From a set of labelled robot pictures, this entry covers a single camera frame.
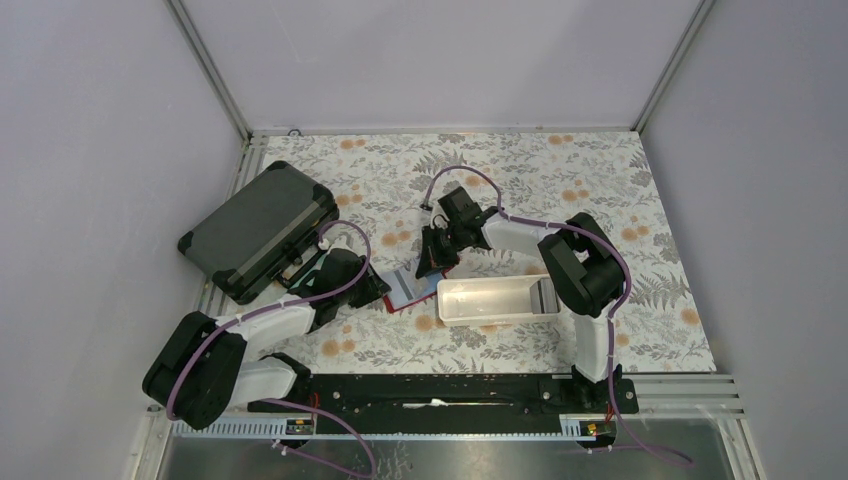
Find mint green tube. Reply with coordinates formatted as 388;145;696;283
289;253;332;298

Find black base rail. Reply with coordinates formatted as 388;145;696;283
152;372;737;444

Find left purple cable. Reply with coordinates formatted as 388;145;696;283
165;220;378;480

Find red card holder wallet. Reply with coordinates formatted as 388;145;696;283
379;261;452;314

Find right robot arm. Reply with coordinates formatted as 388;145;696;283
415;187;632;412

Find floral table mat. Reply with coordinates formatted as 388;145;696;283
249;132;716;373

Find white plastic tray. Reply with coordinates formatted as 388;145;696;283
437;274;564;327

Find black hard case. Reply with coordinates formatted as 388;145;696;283
177;161;339;305

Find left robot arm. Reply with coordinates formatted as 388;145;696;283
142;248;391;429

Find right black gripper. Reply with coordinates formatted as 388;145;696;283
417;223;467;281

